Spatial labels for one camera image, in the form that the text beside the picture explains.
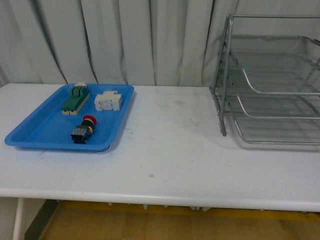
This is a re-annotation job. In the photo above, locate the red emergency stop button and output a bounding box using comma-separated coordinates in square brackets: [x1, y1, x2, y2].
[70, 114, 97, 144]

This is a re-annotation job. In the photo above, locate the silver mesh tray rack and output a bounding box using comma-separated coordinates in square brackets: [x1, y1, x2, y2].
[210, 14, 320, 145]

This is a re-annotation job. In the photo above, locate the white circuit breaker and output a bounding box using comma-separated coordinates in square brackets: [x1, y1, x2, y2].
[94, 90, 123, 111]

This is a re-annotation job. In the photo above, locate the white curtain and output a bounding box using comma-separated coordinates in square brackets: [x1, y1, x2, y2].
[0, 0, 320, 87]

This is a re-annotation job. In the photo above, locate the blue plastic tray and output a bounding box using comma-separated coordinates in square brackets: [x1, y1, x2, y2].
[4, 84, 134, 152]

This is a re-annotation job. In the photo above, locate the white table leg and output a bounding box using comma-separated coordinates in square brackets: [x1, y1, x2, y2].
[12, 198, 25, 240]

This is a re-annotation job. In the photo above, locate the green knife switch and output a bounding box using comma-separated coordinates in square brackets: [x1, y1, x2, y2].
[61, 82, 91, 115]

